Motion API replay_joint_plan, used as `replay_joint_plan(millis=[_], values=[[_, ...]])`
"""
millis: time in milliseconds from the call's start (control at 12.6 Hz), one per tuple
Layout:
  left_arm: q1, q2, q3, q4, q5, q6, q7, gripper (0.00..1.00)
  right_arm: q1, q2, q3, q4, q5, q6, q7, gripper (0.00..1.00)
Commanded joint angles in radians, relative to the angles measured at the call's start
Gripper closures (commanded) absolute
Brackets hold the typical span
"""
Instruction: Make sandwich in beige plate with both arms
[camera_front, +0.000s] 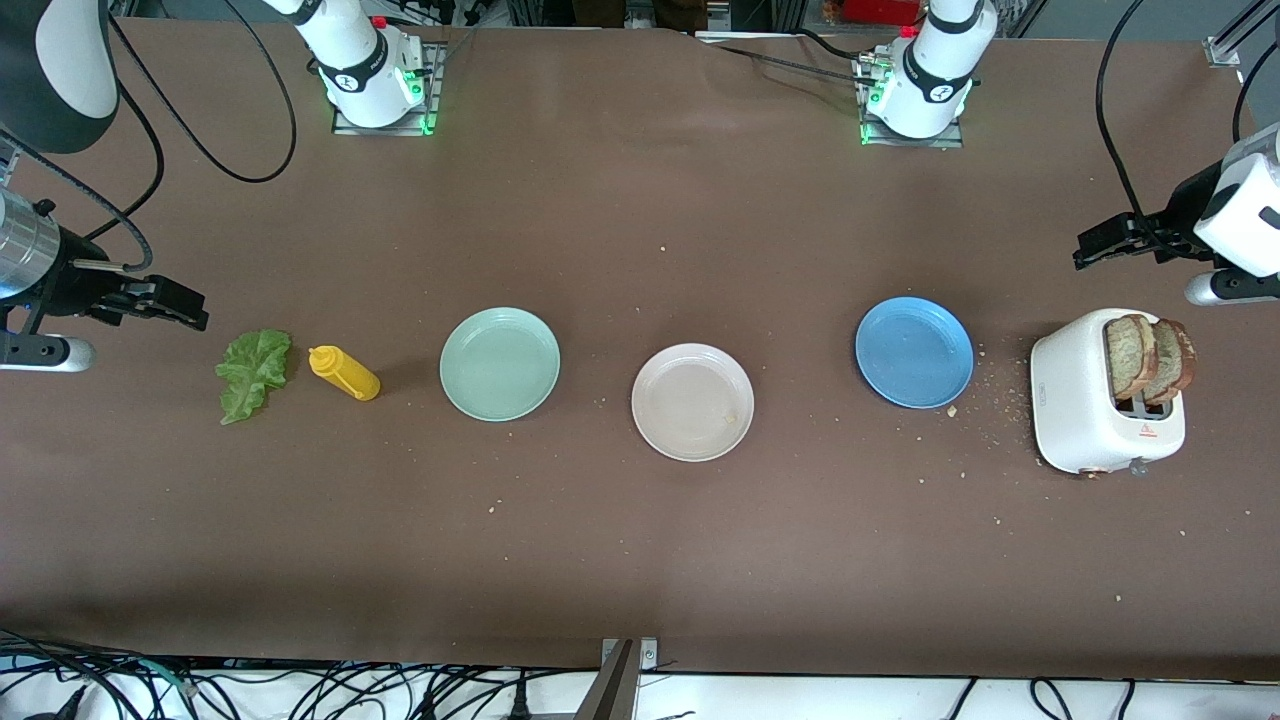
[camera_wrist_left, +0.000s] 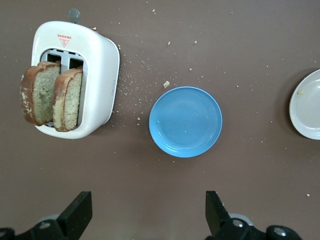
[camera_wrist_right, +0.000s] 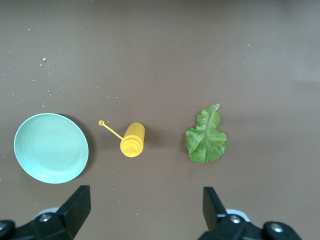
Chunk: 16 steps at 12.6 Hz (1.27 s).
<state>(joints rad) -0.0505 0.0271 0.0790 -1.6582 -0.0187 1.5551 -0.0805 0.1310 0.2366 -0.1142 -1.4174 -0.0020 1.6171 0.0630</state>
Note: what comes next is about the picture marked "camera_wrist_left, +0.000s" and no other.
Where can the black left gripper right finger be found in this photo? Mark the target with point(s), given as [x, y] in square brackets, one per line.
[217, 220]

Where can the beige plate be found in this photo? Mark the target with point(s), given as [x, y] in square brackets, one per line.
[310, 107]

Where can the white two-slot toaster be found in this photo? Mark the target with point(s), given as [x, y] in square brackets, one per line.
[100, 75]

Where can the blue plate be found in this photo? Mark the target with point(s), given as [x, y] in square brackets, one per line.
[185, 122]

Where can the large bread crumb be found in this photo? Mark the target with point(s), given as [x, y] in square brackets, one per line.
[166, 84]

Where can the brown bread slice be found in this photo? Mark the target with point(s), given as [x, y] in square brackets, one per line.
[70, 100]
[42, 95]

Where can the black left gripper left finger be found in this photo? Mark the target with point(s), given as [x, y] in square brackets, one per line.
[72, 220]

